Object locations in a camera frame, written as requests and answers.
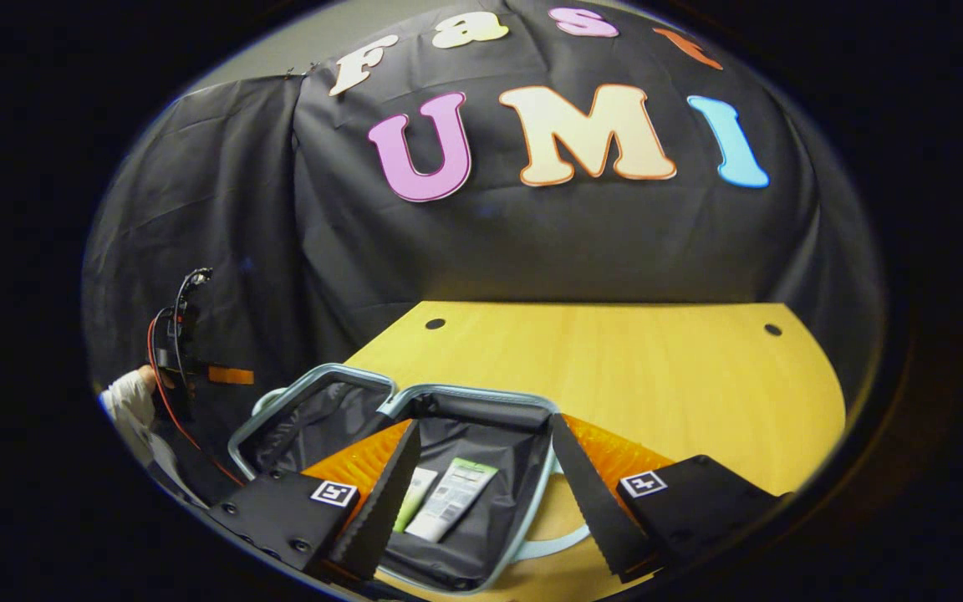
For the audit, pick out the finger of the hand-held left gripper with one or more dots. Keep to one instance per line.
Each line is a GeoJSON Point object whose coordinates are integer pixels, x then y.
{"type": "Point", "coordinates": [231, 375]}

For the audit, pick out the green and white tube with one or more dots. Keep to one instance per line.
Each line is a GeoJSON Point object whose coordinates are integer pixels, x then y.
{"type": "Point", "coordinates": [416, 497]}

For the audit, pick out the black backdrop cloth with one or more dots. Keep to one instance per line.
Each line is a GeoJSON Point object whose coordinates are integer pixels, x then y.
{"type": "Point", "coordinates": [532, 242]}

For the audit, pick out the light blue suitcase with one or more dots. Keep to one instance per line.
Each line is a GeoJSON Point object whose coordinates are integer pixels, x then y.
{"type": "Point", "coordinates": [481, 426]}

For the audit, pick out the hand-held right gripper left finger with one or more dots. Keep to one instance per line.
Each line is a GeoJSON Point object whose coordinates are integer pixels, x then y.
{"type": "Point", "coordinates": [381, 518]}

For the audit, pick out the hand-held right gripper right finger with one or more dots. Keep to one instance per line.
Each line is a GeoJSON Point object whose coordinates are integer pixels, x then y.
{"type": "Point", "coordinates": [594, 510]}

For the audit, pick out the white tube with green top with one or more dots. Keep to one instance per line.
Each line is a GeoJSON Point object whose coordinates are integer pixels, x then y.
{"type": "Point", "coordinates": [452, 497]}

